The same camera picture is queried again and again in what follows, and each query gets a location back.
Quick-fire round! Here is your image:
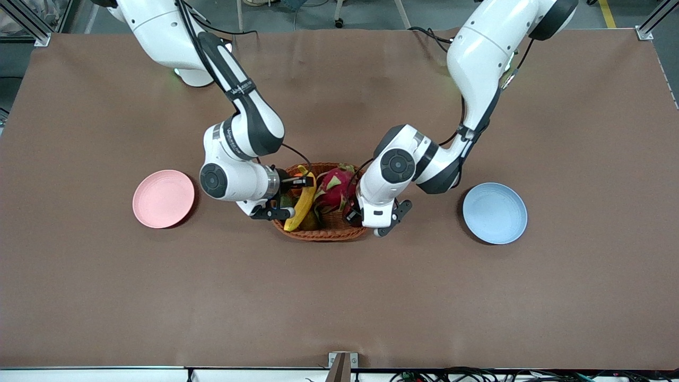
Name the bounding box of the pink plate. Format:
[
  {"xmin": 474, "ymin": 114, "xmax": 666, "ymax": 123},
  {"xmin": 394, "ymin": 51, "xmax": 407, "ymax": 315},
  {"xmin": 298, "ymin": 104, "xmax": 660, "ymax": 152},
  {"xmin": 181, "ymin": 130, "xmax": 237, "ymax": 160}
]
[{"xmin": 132, "ymin": 170, "xmax": 195, "ymax": 229}]

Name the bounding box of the black left base cable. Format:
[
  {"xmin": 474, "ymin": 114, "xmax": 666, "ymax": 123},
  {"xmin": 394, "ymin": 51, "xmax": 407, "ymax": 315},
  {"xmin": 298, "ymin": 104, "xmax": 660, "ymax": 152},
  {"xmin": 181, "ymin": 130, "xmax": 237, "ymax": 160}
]
[{"xmin": 407, "ymin": 26, "xmax": 458, "ymax": 54}]

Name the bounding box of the metal table bracket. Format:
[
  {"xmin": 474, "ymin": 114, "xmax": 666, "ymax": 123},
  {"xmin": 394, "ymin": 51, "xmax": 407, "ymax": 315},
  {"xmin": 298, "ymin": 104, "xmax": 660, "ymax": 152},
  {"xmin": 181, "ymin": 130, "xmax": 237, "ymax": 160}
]
[{"xmin": 328, "ymin": 352, "xmax": 359, "ymax": 382}]

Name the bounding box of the black right base cable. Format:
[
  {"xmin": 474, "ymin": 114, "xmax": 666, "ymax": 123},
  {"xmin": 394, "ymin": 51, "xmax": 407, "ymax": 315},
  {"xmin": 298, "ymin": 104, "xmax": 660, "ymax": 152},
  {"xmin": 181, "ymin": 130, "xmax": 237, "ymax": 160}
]
[{"xmin": 196, "ymin": 16, "xmax": 259, "ymax": 38}]

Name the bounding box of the brown wicker basket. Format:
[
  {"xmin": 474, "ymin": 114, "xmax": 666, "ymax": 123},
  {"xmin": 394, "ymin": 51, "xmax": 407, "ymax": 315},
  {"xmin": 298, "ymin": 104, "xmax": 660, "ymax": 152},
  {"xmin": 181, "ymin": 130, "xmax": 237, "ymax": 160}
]
[{"xmin": 272, "ymin": 162, "xmax": 372, "ymax": 242}]

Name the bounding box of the yellow banana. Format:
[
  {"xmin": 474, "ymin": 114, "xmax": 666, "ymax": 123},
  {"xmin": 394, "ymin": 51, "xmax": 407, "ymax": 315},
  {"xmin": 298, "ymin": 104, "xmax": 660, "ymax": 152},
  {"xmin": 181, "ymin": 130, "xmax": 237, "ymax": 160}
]
[{"xmin": 284, "ymin": 165, "xmax": 317, "ymax": 232}]

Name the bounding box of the black cable bundle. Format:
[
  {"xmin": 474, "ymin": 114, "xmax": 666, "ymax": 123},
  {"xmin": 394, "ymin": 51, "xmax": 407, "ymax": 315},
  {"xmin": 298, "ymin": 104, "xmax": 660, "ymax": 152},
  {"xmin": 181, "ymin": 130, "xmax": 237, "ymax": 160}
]
[{"xmin": 390, "ymin": 367, "xmax": 679, "ymax": 382}]

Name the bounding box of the black base cable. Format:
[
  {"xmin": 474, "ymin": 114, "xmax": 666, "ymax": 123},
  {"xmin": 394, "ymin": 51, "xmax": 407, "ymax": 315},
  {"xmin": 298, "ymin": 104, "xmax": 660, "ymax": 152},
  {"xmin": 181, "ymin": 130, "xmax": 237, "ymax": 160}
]
[
  {"xmin": 407, "ymin": 26, "xmax": 458, "ymax": 54},
  {"xmin": 196, "ymin": 16, "xmax": 259, "ymax": 38}
]

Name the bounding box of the aluminium frame profile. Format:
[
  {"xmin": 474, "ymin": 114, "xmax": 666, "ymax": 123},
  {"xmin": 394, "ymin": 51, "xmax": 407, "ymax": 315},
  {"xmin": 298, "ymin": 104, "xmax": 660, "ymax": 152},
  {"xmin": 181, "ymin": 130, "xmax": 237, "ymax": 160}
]
[
  {"xmin": 636, "ymin": 0, "xmax": 679, "ymax": 41},
  {"xmin": 0, "ymin": 0, "xmax": 51, "ymax": 47}
]

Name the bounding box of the blue plate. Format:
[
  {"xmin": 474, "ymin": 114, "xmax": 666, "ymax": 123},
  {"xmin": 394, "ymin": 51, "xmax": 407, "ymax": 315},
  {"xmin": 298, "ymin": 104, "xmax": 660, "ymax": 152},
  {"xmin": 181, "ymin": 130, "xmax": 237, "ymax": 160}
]
[{"xmin": 462, "ymin": 183, "xmax": 528, "ymax": 245}]

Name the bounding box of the pink dragon fruit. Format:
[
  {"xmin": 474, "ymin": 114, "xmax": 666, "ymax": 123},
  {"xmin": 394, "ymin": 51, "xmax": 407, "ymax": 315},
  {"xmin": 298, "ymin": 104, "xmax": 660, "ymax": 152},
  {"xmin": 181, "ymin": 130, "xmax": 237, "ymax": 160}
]
[{"xmin": 313, "ymin": 164, "xmax": 361, "ymax": 226}]

